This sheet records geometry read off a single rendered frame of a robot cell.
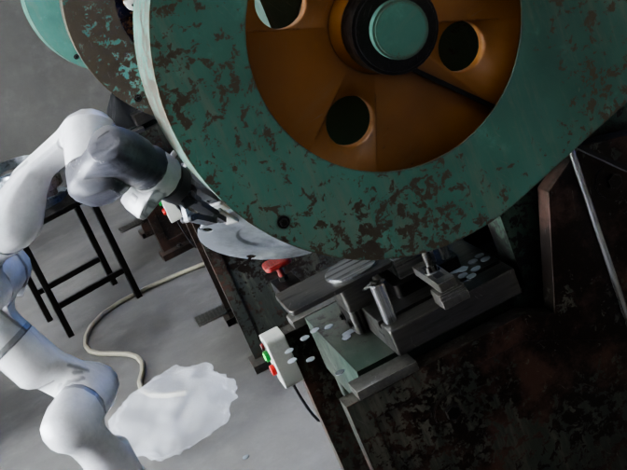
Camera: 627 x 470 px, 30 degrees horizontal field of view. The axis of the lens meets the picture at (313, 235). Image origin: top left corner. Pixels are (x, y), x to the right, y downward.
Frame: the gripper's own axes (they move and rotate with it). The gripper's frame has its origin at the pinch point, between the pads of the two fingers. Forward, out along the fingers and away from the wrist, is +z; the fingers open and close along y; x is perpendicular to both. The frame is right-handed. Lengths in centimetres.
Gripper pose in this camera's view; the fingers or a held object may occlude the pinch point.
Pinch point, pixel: (223, 213)
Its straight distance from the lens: 237.5
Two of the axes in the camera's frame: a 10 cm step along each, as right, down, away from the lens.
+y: -0.3, -9.3, 3.6
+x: -8.8, 2.0, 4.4
